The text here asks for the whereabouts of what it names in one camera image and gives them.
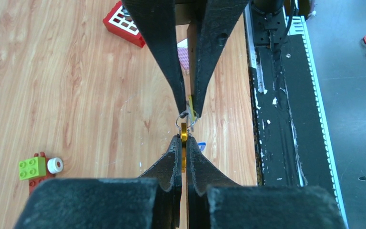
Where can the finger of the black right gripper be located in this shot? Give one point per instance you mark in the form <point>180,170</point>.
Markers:
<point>155,20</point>
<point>212,23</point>

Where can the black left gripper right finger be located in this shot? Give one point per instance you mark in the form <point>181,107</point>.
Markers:
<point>215,201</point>

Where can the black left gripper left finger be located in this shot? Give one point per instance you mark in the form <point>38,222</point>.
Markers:
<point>150,201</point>

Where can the silver key with blue tag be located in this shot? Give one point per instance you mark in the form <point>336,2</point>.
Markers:
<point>189,117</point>

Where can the gold S-shaped carabiner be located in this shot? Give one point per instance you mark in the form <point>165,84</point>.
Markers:
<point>184,136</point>

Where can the red patterned card box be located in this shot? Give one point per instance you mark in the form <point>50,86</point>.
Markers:
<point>182,48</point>

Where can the red toy window brick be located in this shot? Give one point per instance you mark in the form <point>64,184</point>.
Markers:
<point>117,23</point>

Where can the toy brick car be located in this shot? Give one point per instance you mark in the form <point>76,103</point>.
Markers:
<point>38,169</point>

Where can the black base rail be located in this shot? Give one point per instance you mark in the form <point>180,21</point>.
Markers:
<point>291,145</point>

